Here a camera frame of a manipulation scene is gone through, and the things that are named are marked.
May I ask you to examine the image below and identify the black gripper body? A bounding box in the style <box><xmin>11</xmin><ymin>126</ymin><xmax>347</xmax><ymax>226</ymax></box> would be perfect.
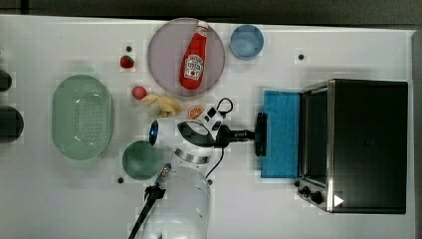
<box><xmin>214</xmin><ymin>124</ymin><xmax>231</xmax><ymax>148</ymax></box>

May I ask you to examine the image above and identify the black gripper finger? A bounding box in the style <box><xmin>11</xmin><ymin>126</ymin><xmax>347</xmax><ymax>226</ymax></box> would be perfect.
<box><xmin>231</xmin><ymin>136</ymin><xmax>255</xmax><ymax>142</ymax></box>
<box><xmin>232</xmin><ymin>129</ymin><xmax>255</xmax><ymax>136</ymax></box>

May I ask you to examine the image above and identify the black toaster oven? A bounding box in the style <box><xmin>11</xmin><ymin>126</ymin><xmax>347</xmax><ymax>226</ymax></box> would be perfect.
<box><xmin>254</xmin><ymin>78</ymin><xmax>409</xmax><ymax>215</ymax></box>

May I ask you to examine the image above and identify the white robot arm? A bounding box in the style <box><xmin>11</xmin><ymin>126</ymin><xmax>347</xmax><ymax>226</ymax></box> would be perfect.
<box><xmin>128</xmin><ymin>119</ymin><xmax>267</xmax><ymax>239</ymax></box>

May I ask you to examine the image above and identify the orange slice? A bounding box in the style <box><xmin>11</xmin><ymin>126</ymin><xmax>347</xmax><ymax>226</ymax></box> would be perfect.
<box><xmin>188</xmin><ymin>106</ymin><xmax>204</xmax><ymax>120</ymax></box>

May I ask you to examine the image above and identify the yellow banana bunch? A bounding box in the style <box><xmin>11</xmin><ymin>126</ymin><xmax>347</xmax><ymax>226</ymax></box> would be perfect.
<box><xmin>142</xmin><ymin>95</ymin><xmax>182</xmax><ymax>118</ymax></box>

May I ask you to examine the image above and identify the red ketchup bottle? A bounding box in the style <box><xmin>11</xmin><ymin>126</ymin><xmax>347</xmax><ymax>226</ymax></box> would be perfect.
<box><xmin>179</xmin><ymin>21</ymin><xmax>208</xmax><ymax>90</ymax></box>

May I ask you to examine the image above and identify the green bowl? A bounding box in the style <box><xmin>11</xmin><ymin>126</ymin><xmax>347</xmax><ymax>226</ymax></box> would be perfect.
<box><xmin>122</xmin><ymin>140</ymin><xmax>163</xmax><ymax>180</ymax></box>

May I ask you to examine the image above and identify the blue bowl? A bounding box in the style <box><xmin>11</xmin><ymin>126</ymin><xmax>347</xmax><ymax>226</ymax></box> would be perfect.
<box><xmin>230</xmin><ymin>25</ymin><xmax>265</xmax><ymax>60</ymax></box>

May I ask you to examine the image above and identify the small red apple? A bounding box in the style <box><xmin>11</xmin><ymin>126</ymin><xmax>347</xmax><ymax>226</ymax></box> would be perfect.
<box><xmin>131</xmin><ymin>87</ymin><xmax>147</xmax><ymax>100</ymax></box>

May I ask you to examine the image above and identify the grey round plate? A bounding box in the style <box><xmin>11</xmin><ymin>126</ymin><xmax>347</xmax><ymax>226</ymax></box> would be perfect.
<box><xmin>147</xmin><ymin>18</ymin><xmax>225</xmax><ymax>97</ymax></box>

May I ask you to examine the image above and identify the red strawberry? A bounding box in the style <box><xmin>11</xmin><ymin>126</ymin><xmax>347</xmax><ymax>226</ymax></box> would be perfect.
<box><xmin>119</xmin><ymin>55</ymin><xmax>134</xmax><ymax>70</ymax></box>

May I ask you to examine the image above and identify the green perforated basket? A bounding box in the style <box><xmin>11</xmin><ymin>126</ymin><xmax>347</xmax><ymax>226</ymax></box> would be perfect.
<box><xmin>52</xmin><ymin>75</ymin><xmax>113</xmax><ymax>160</ymax></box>

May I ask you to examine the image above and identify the large black cylinder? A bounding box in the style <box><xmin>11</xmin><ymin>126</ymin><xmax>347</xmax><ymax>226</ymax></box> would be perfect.
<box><xmin>0</xmin><ymin>106</ymin><xmax>24</xmax><ymax>143</ymax></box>

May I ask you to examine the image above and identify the small black cylinder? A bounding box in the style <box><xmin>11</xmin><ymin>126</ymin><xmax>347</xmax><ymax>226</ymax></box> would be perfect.
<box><xmin>0</xmin><ymin>71</ymin><xmax>12</xmax><ymax>92</ymax></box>

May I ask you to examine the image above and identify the black camera cable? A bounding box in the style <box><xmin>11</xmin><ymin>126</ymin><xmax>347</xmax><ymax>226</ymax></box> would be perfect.
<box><xmin>215</xmin><ymin>97</ymin><xmax>234</xmax><ymax>117</ymax></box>

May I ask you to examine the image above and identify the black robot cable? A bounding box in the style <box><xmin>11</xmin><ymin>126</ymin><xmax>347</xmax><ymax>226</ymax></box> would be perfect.
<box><xmin>127</xmin><ymin>162</ymin><xmax>173</xmax><ymax>239</ymax></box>

